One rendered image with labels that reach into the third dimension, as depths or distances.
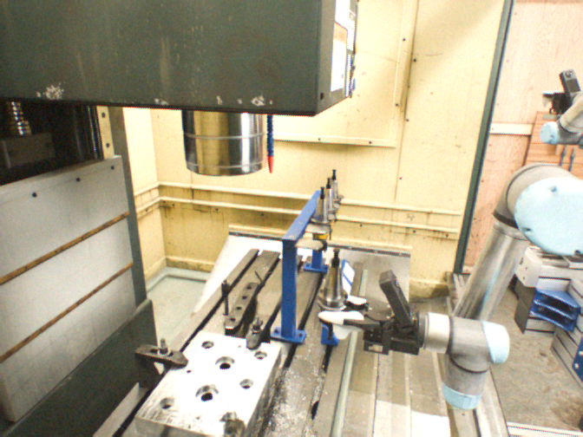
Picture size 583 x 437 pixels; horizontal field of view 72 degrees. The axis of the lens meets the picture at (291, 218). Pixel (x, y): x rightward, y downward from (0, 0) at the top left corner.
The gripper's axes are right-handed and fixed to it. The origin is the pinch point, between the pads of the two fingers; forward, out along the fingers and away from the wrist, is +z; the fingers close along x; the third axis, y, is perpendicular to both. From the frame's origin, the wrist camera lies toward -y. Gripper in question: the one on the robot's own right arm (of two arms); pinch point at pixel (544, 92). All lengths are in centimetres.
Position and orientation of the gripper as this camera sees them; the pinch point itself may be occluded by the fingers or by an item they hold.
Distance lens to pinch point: 198.9
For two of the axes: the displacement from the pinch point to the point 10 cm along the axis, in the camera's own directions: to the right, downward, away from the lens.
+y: 1.2, 9.2, 3.7
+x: 9.9, -1.4, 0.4
